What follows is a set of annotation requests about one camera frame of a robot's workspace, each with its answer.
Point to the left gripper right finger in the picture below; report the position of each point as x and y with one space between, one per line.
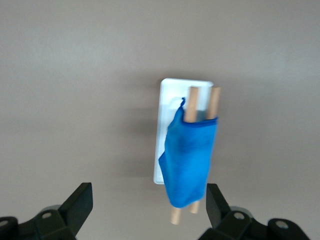
235 225

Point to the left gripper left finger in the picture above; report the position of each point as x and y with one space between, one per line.
60 220

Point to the blue microfibre towel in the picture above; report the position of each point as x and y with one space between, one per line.
190 160

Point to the white rack with wooden rods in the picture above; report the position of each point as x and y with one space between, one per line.
167 105

